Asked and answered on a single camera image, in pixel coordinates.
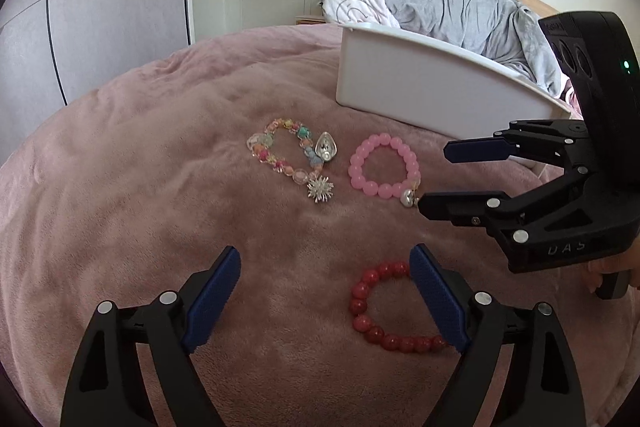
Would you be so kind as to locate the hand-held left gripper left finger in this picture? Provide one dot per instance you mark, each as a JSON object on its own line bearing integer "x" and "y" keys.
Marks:
{"x": 212, "y": 297}

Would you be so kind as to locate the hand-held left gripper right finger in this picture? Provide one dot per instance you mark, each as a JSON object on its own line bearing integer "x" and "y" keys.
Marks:
{"x": 440, "y": 302}

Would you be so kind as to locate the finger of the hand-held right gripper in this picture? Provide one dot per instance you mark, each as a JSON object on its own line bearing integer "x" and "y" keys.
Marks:
{"x": 450, "y": 207}
{"x": 475, "y": 150}

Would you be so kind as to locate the white plastic box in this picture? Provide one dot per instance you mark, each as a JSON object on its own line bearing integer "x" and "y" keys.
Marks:
{"x": 425, "y": 82}

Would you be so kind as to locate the person's right hand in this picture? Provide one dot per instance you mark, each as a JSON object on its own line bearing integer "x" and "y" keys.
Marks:
{"x": 590, "y": 277}

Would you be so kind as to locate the pink plush blanket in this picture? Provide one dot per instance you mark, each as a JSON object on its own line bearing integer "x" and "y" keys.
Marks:
{"x": 150, "y": 182}

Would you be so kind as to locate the grey quilt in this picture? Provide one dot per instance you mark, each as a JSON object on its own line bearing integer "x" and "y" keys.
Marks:
{"x": 450, "y": 7}

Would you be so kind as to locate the wooden nightstand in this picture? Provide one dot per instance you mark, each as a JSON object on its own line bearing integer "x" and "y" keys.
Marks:
{"x": 310, "y": 20}

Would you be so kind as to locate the grey wardrobe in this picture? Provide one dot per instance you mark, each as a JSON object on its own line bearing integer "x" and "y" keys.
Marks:
{"x": 100, "y": 7}

